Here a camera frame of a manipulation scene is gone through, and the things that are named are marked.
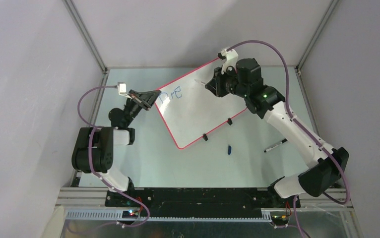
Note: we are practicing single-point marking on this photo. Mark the black marker pen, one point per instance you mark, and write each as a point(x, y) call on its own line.
point(275, 145)

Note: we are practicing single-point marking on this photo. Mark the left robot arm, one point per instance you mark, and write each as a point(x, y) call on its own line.
point(93, 152)

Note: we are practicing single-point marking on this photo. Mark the pink-framed whiteboard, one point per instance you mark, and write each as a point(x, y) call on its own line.
point(189, 110)

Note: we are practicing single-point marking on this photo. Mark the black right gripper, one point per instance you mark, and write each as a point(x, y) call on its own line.
point(216, 85)

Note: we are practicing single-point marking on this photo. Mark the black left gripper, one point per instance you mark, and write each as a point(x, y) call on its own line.
point(144, 100)

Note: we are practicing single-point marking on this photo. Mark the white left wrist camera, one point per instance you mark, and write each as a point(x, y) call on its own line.
point(122, 88)

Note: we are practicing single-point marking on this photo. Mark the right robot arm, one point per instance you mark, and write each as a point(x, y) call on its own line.
point(325, 163)

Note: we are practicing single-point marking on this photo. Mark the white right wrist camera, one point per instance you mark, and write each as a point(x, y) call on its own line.
point(230, 58)

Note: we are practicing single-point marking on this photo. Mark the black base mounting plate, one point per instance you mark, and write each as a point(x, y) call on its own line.
point(216, 203)

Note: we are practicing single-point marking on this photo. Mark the controller board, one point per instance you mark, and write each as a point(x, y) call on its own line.
point(280, 221)
point(130, 214)

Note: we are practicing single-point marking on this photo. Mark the right controller board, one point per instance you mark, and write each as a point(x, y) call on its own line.
point(280, 221)

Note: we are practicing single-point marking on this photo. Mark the left controller board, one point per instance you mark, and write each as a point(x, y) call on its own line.
point(130, 214)

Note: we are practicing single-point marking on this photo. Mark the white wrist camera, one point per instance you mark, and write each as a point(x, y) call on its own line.
point(230, 58)
point(122, 88)

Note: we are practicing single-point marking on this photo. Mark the aluminium frame rail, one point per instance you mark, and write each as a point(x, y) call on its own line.
point(89, 203)

